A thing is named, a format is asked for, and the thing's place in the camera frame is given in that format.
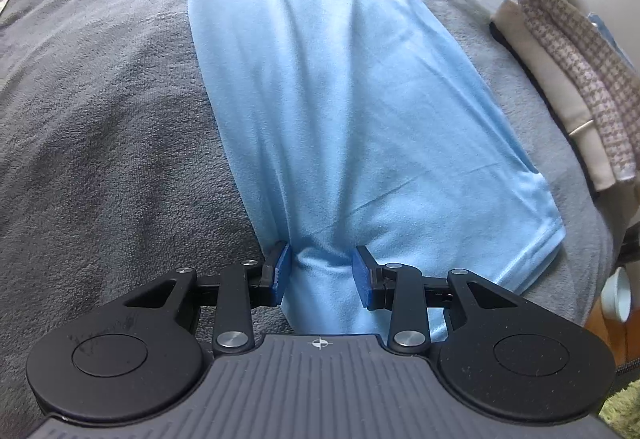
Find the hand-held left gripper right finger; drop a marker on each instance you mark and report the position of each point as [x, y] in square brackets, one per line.
[361, 276]

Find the green rug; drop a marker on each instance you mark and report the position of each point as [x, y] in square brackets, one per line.
[622, 411]

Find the light blue bag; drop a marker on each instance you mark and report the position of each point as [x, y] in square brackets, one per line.
[602, 31]

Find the pink houndstooth garment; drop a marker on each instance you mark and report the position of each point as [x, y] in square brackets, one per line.
[585, 69]

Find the white cup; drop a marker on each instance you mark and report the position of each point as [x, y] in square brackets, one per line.
[617, 294]

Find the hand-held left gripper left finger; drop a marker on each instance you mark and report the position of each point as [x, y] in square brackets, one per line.
[281, 271]

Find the folded cream garment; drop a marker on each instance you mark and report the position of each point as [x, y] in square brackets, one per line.
[540, 69]

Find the light blue t-shirt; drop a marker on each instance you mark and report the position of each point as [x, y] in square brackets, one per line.
[325, 94]

